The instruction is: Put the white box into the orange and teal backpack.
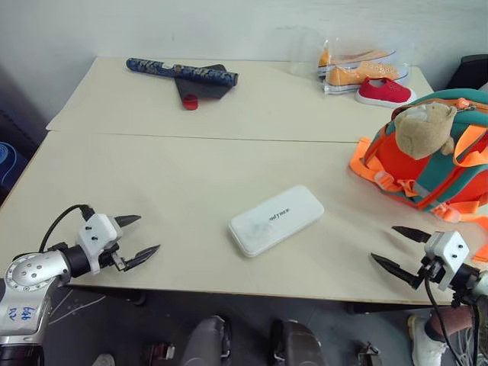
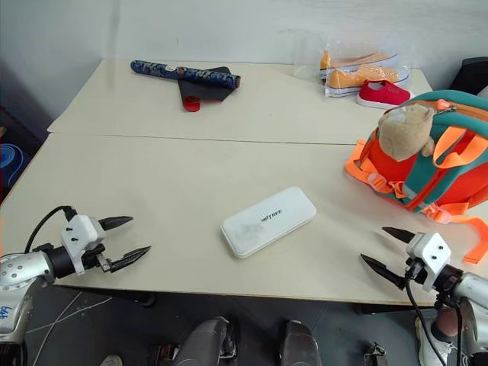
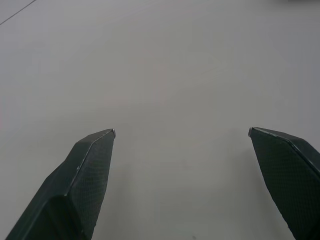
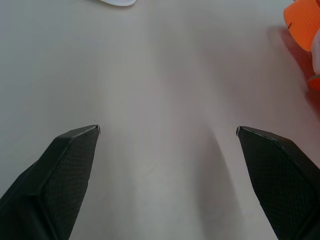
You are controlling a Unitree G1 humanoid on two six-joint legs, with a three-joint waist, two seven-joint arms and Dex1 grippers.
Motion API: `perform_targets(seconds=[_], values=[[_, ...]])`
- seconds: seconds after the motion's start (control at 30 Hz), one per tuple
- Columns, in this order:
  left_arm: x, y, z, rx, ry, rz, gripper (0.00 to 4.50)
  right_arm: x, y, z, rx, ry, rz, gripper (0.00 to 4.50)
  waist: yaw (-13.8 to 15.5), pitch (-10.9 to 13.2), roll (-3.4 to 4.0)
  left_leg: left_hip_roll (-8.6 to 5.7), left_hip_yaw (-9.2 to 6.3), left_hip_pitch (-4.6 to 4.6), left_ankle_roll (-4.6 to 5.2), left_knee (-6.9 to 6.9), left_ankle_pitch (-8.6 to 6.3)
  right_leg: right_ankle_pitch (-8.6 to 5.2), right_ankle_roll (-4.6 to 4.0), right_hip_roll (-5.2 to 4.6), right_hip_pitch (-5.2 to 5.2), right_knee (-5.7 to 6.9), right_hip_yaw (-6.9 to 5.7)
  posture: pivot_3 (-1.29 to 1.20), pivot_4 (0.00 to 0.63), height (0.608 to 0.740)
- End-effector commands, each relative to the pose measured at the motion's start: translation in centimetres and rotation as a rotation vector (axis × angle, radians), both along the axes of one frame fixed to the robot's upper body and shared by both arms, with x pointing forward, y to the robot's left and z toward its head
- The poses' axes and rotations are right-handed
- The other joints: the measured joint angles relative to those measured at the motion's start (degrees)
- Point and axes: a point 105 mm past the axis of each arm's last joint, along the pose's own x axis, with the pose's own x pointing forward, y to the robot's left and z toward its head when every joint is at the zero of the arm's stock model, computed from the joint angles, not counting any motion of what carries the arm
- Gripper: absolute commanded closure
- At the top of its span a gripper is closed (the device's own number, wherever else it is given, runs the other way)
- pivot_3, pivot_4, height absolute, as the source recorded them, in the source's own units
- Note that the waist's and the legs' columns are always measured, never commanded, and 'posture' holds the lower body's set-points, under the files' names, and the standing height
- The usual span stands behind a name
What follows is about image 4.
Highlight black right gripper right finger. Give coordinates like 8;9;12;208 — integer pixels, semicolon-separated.
236;125;320;240

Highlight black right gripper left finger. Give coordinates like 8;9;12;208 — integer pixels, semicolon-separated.
0;124;101;240

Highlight white object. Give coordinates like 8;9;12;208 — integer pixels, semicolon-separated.
99;0;138;7

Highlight orange plastic object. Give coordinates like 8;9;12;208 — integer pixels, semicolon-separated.
283;0;320;91

